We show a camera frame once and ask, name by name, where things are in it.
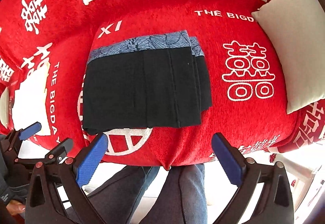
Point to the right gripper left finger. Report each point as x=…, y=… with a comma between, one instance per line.
x=43, y=204

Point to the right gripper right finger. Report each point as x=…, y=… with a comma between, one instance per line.
x=275, y=203

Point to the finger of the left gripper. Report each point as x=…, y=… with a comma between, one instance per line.
x=30, y=131
x=57, y=154

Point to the black pants with blue trim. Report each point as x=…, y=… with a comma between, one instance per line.
x=146, y=82

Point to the person's left hand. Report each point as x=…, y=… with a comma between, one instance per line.
x=15, y=207

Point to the cream folded garment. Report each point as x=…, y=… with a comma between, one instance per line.
x=29, y=101

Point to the oval white plate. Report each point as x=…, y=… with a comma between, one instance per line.
x=4, y=108

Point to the red pillow with characters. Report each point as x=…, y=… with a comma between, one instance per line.
x=310, y=130

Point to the red bedspread with white characters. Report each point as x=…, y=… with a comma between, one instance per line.
x=246, y=78

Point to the beige pillow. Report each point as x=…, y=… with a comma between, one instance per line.
x=296, y=30

